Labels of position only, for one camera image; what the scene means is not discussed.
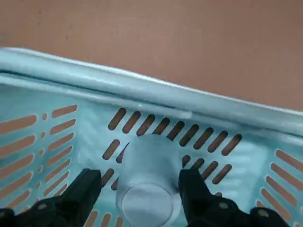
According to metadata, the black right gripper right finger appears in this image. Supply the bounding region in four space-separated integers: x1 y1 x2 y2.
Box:
178 168 290 227

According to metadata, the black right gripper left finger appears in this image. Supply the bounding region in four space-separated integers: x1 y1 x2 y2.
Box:
0 168 102 227

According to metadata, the pale blue plastic cup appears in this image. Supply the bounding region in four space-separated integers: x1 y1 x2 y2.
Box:
115 134 184 227

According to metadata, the light blue plastic basket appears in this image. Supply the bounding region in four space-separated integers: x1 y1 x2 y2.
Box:
0 47 303 227

